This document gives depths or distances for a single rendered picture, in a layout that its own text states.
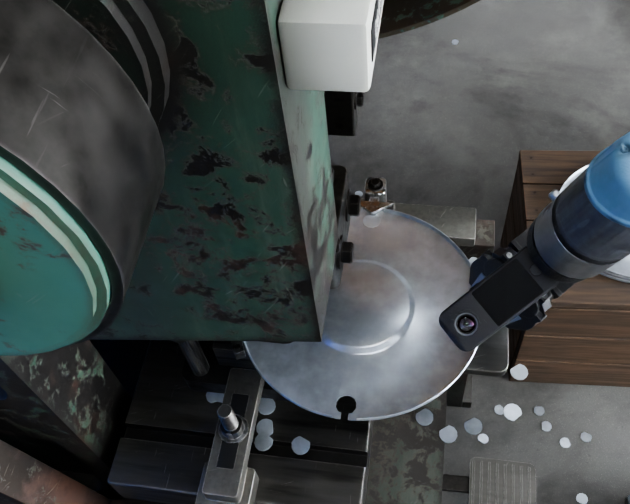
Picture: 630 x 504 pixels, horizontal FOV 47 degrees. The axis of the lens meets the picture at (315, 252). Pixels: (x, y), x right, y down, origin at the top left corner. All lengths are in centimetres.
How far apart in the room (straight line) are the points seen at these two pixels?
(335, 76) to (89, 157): 13
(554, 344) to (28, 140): 138
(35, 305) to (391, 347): 59
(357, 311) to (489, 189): 118
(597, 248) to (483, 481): 89
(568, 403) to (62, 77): 154
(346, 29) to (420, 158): 174
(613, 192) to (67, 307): 40
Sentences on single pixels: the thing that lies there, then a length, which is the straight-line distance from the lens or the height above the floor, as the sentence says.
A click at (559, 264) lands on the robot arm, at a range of 65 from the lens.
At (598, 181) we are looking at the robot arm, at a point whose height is 111.
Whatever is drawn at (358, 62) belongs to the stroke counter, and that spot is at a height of 131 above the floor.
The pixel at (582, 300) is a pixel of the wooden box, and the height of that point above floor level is 35.
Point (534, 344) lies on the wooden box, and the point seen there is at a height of 18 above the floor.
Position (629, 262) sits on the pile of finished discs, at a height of 37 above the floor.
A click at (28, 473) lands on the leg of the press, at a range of 93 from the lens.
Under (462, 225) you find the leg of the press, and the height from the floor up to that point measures 64.
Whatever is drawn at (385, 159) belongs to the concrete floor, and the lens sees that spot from 205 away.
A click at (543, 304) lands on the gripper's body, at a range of 74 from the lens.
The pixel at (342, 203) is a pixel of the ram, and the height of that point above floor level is 97.
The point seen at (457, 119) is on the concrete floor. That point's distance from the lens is 217.
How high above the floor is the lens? 153
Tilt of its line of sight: 55 degrees down
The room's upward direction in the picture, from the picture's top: 9 degrees counter-clockwise
